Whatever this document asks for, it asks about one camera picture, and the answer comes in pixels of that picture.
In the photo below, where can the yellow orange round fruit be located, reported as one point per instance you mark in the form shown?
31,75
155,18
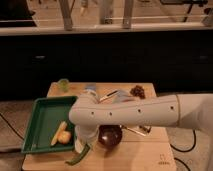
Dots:
64,137

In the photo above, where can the brown grape bunch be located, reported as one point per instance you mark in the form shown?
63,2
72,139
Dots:
138,91

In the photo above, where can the blue sponge block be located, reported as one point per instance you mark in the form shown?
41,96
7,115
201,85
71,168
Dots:
90,87

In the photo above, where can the green pepper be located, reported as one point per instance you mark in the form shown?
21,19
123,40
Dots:
79,157

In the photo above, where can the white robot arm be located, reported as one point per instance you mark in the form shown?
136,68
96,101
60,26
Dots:
188,111

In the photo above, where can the silver metal utensil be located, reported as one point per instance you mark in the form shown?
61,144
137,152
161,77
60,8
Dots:
109,95

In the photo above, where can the dark red bowl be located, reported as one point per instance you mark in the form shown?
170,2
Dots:
109,135

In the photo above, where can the small green cup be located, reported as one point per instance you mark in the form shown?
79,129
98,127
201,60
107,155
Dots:
63,85

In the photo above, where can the green plastic tray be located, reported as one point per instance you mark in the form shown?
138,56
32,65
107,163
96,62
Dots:
46,116

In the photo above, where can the wooden cutting board table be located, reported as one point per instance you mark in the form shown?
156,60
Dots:
134,153

